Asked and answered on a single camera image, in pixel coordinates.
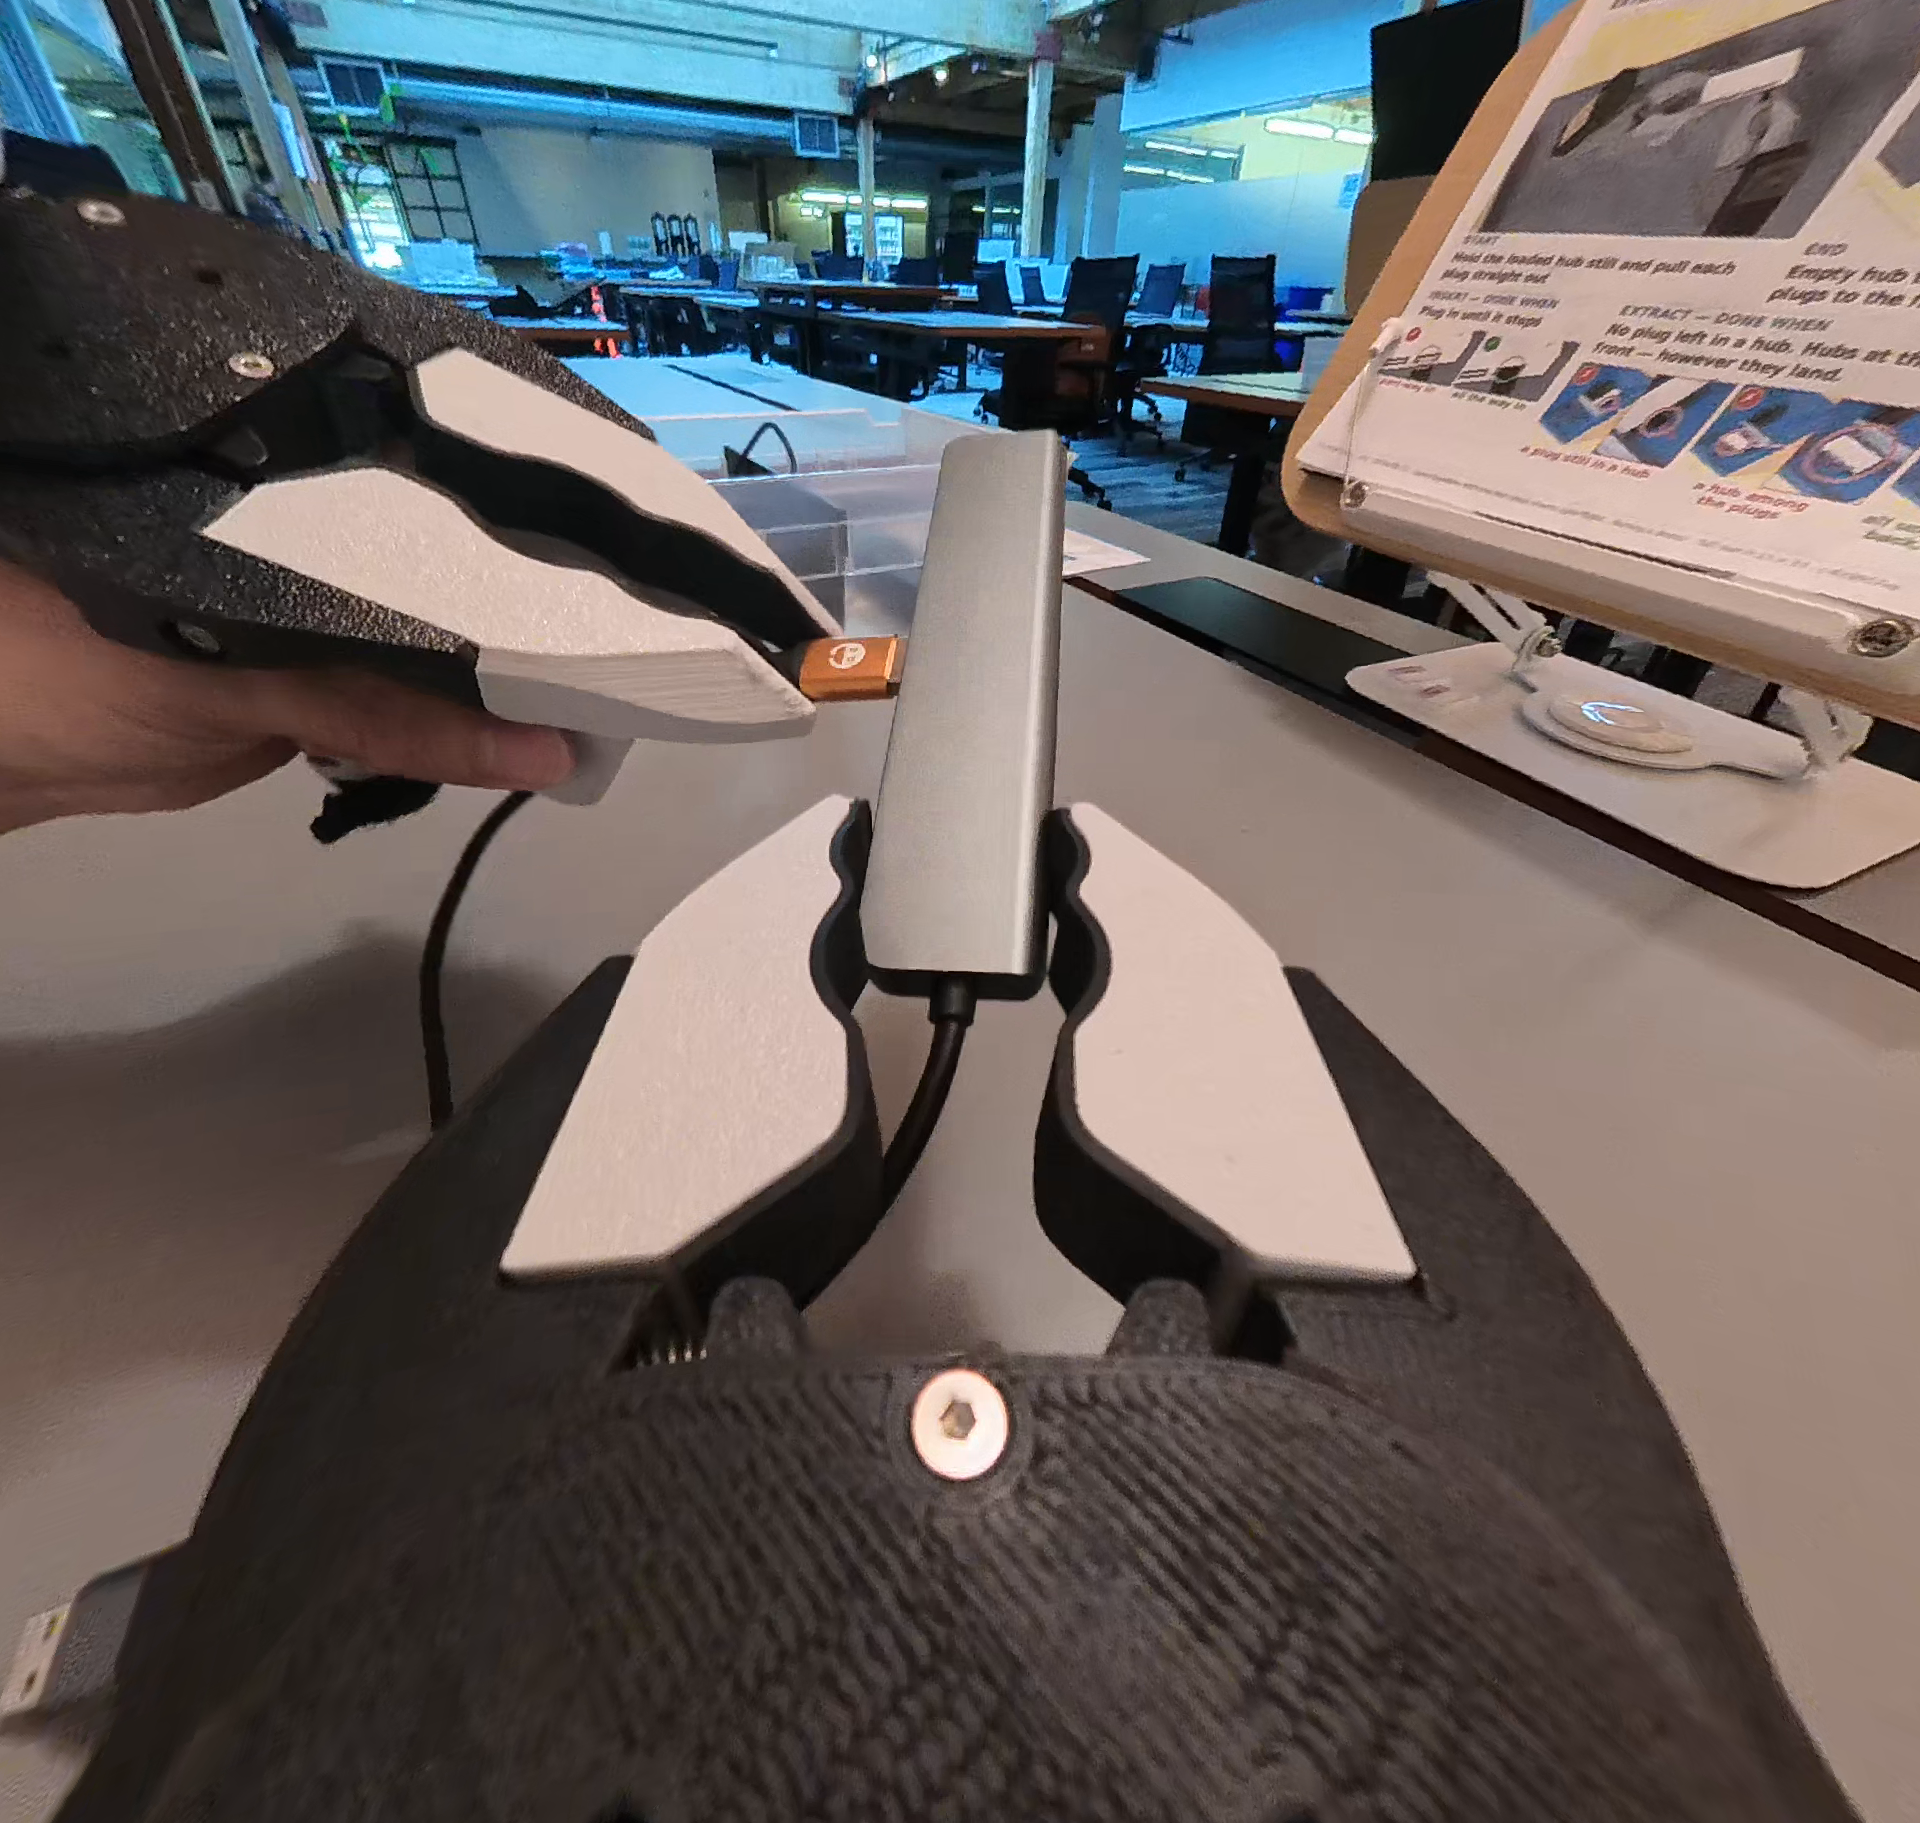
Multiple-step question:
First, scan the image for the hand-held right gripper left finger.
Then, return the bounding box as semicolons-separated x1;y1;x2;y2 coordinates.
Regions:
500;798;885;1296

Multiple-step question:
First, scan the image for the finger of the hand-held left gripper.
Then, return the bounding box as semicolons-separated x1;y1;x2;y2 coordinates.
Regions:
199;465;822;747
407;346;841;648

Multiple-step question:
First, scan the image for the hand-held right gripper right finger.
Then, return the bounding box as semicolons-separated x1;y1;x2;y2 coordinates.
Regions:
1038;798;1418;1302

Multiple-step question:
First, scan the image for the clear plastic bin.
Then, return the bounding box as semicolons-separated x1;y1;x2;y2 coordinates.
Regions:
569;350;1088;624

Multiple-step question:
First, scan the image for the orange plug usb cable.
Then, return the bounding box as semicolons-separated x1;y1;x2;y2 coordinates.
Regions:
424;632;912;1129

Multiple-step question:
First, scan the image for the person's left hand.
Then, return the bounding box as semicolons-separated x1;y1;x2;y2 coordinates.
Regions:
0;562;579;839

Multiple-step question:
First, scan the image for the row of wooden desks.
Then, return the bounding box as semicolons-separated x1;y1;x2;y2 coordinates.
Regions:
495;274;1354;549

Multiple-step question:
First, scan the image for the black desk mat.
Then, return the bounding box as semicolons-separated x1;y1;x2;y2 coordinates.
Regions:
1116;574;1494;707

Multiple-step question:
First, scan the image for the instruction sheet on stand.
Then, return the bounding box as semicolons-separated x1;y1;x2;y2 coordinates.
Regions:
1278;0;1920;892

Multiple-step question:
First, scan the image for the row of black office chairs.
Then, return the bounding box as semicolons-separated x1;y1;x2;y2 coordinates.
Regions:
960;252;1299;482

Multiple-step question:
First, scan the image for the black monitor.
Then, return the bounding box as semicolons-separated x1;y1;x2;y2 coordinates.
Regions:
1368;0;1536;184

